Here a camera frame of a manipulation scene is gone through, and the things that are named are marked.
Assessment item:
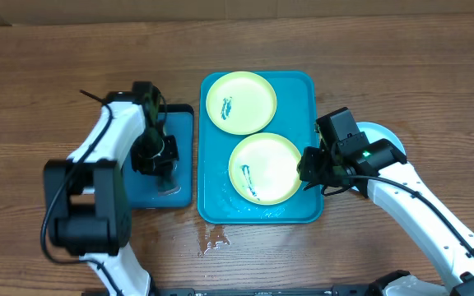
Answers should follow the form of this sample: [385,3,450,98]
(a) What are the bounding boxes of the yellow plate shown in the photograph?
[206,72,277,135]
[228,132,301,206]

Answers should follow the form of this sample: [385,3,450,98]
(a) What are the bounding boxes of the light blue plate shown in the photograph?
[346,122,407,178]

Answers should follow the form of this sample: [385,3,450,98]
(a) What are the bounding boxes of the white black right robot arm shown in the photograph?
[297,139,474,295]

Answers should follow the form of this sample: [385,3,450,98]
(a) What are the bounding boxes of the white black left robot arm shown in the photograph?
[39,87,179,295]

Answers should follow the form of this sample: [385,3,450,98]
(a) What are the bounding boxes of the black-rimmed water tray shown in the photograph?
[123,104,194,209]

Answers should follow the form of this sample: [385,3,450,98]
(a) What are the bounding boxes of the teal plastic serving tray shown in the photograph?
[197,71,324,224]

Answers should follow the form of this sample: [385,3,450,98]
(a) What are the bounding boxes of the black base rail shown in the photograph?
[81,283,380,296]

